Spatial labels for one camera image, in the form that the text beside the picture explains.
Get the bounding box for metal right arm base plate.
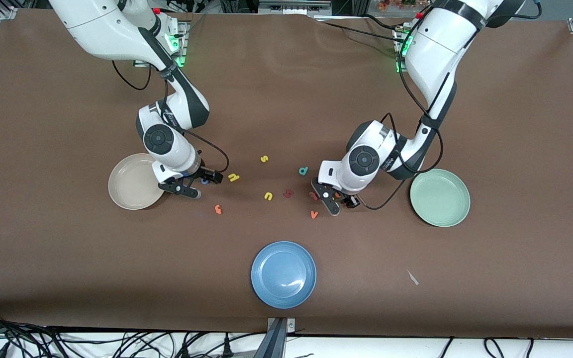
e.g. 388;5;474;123
134;20;188;68

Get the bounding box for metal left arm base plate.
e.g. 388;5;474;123
394;27;411;74

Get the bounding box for light green round plate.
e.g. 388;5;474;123
410;169;471;228

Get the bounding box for orange flower decoration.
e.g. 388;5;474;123
379;0;429;11

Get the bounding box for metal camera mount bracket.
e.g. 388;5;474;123
254;317;297;358

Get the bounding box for tangled black floor cables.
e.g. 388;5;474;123
0;308;267;358

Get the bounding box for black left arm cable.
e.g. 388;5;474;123
356;50;444;210

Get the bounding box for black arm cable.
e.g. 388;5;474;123
356;50;444;210
111;60;230;174

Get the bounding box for blue round plate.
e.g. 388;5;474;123
251;241;317;309

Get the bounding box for black base cable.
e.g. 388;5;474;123
316;15;406;44

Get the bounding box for brown table mat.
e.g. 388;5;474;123
0;9;573;340

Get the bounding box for beige round plate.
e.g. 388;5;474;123
108;153;168;210

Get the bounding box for grey electronics box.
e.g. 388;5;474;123
258;0;333;15

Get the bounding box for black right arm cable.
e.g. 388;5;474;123
111;60;230;174

